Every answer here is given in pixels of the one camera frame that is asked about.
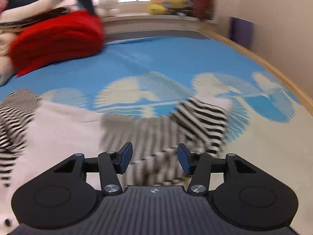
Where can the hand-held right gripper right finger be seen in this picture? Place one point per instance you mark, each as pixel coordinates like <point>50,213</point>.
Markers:
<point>184,160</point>

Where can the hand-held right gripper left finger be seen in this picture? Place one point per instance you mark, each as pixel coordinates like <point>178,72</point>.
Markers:
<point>126,158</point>

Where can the black white striped small garment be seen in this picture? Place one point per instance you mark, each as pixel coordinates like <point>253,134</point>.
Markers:
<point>63,132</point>

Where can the blue feather print bed sheet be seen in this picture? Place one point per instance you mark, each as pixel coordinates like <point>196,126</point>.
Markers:
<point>171,61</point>

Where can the red folded blanket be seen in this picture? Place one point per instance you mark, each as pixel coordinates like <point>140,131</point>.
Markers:
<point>61,39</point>

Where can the purple folded mat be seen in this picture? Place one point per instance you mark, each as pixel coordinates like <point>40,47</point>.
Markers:
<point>241,31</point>

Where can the white window ledge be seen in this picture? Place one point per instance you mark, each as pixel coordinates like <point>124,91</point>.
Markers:
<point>159,19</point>

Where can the white plush toy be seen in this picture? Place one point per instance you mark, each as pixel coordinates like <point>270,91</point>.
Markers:
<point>107,6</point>

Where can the yellow plush toy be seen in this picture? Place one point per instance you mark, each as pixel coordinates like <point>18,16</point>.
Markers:
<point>163,3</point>

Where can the dark red plush cushion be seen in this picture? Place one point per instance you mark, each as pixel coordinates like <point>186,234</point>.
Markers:
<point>203,1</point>

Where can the dark patterned cloth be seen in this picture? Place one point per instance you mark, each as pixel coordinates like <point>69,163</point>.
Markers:
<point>36,17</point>

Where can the white folded bedding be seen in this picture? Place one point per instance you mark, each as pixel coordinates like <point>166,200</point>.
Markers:
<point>27,6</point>

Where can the wooden bed frame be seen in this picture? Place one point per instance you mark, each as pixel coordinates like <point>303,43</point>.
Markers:
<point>269,64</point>

